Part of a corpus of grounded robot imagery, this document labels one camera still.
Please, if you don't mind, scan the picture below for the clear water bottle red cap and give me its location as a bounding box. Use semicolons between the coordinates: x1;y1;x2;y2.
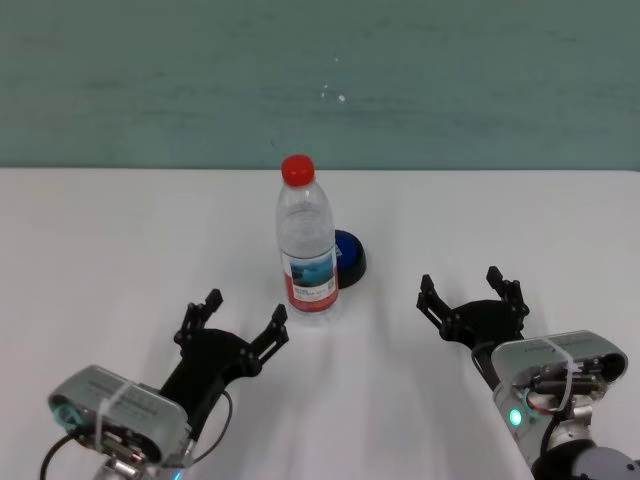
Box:
275;153;341;326

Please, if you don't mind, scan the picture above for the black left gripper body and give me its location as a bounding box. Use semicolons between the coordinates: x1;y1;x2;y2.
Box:
159;329;260;436

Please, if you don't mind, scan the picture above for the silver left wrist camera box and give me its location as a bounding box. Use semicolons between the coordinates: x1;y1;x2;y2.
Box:
48;365;194;469

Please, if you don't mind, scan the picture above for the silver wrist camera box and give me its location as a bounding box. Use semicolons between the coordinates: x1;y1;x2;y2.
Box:
492;329;630;401
48;365;194;469

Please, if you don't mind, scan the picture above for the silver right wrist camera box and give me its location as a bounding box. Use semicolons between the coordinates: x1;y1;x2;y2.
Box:
492;329;630;401

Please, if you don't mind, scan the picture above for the black camera cable teal plug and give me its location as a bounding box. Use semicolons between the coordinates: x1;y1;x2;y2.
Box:
39;404;81;480

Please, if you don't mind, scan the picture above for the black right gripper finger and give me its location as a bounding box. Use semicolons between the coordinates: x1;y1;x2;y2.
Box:
415;273;454;340
485;265;530;317

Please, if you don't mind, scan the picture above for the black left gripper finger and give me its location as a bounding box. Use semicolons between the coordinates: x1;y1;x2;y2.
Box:
173;288;224;351
239;303;290;376

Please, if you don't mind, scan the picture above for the thin black left gripper cable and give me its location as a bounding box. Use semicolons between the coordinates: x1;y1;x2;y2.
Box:
187;389;234;464

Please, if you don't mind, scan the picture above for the blue push button black base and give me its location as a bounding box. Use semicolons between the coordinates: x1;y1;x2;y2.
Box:
333;228;369;290

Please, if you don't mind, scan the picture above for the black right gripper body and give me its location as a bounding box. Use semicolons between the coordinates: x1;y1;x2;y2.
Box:
442;299;525;352

